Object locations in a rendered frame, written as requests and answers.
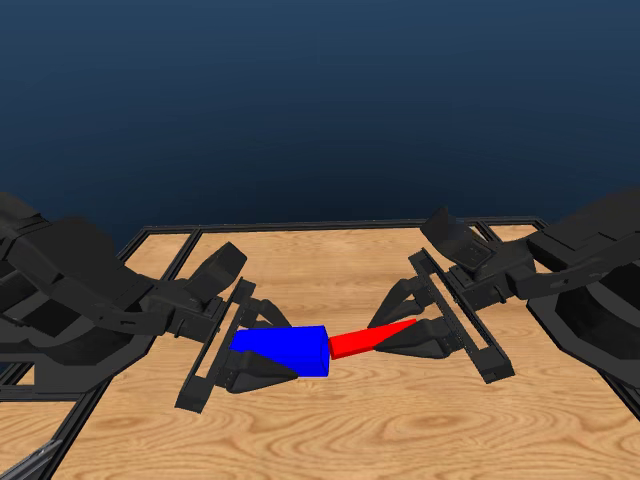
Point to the blue hollow socket block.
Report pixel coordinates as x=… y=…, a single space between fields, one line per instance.
x=295 y=350

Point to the thin red peg bar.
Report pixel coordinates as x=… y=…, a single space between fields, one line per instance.
x=355 y=341

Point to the black table frame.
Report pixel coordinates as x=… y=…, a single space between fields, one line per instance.
x=300 y=226

